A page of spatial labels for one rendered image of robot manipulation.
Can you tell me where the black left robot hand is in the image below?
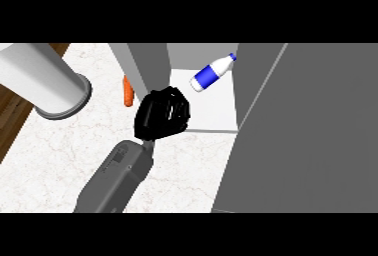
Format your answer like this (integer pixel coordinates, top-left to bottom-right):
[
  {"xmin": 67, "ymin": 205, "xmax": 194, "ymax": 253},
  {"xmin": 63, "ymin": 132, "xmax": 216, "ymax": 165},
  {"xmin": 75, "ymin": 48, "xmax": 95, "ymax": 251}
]
[{"xmin": 134, "ymin": 85, "xmax": 194, "ymax": 142}]

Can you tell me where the grey cabinet with white shelf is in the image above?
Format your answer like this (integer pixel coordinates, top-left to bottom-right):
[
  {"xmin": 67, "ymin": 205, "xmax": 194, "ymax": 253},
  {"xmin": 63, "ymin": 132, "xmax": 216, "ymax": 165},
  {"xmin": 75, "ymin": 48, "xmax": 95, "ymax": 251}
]
[{"xmin": 166, "ymin": 43, "xmax": 243, "ymax": 135}]

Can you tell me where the narrow grey cabinet door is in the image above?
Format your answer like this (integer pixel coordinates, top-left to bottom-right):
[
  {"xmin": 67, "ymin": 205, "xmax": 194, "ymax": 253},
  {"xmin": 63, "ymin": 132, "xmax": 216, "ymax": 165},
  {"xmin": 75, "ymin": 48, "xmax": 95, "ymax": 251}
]
[{"xmin": 107, "ymin": 43, "xmax": 173, "ymax": 102}]

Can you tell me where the white and blue water bottle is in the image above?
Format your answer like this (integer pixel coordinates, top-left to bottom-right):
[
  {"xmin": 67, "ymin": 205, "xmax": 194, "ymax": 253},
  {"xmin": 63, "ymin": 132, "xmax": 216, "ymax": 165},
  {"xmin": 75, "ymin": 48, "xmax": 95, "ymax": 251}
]
[{"xmin": 190, "ymin": 52, "xmax": 240, "ymax": 93}]

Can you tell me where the large flat grey cabinet door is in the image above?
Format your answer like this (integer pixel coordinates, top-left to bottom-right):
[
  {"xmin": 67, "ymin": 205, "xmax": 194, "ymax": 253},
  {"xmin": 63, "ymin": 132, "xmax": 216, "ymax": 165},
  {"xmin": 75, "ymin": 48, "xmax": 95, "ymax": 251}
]
[{"xmin": 210, "ymin": 43, "xmax": 378, "ymax": 214}]

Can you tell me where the orange carrot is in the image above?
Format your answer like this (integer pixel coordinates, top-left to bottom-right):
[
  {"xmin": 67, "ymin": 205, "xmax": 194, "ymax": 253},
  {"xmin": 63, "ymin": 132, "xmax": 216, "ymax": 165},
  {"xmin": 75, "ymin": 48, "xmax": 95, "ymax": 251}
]
[{"xmin": 122, "ymin": 75, "xmax": 137, "ymax": 108}]

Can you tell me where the white cylinder with grey base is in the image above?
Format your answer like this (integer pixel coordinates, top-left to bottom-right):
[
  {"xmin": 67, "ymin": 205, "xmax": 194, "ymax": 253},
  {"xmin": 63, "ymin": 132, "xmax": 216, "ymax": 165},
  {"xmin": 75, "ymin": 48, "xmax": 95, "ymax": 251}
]
[{"xmin": 0, "ymin": 43, "xmax": 95, "ymax": 121}]

